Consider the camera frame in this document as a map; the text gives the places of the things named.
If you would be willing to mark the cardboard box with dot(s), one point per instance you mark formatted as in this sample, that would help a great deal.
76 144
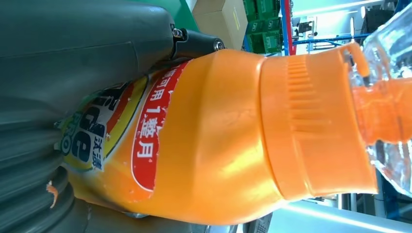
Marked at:
219 22

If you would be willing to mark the orange paper scrap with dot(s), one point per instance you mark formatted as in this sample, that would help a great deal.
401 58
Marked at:
52 193

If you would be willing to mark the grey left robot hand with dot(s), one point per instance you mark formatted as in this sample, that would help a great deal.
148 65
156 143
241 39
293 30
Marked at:
80 48

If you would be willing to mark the orange detergent bottle clear cap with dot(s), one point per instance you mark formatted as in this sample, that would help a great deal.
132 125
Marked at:
225 128

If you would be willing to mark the blue metal shelf rack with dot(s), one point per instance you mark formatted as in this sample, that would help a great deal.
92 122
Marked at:
328 40

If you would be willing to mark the red metal beam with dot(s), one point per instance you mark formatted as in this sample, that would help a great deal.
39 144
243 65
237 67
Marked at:
288 29

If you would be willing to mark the green plastic crate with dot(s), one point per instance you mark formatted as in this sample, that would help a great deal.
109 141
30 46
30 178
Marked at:
264 26
268 8
267 43

